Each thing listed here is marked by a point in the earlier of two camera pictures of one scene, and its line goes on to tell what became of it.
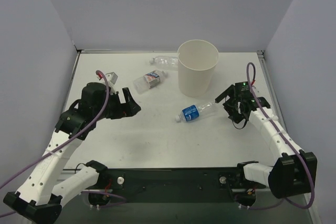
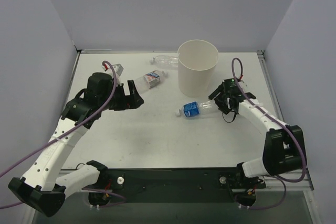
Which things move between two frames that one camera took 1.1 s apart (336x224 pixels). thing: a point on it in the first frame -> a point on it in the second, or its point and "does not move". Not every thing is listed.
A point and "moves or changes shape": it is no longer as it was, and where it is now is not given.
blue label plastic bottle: (194, 112) moves or changes shape
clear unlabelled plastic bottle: (165, 60) does not move
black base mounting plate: (169, 185) does not move
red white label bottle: (148, 81) does not move
